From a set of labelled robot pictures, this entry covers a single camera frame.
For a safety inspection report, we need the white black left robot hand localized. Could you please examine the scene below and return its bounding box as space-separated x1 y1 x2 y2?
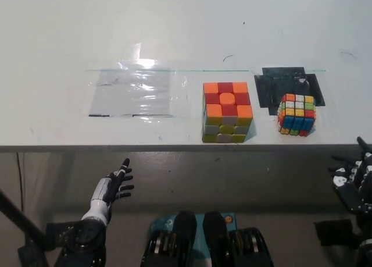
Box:
80 158 135 225

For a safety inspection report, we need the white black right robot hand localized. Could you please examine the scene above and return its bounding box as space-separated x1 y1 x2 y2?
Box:
327 136 372 219

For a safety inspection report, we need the small brick-studded puzzle cube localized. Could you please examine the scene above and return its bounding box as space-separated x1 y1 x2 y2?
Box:
276 92 317 138

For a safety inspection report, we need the big orange red puzzle cube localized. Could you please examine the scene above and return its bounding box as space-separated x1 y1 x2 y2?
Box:
201 81 255 144

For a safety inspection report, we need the black diagonal pole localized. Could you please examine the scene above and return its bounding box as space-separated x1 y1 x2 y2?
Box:
0 187 49 246

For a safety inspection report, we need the clear film over grey sheet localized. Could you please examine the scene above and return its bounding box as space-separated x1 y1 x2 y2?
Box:
85 59 189 120

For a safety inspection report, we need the black tape patch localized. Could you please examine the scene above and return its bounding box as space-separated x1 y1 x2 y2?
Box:
253 66 326 117

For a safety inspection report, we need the thin black cable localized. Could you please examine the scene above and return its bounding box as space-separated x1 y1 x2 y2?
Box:
15 152 24 211

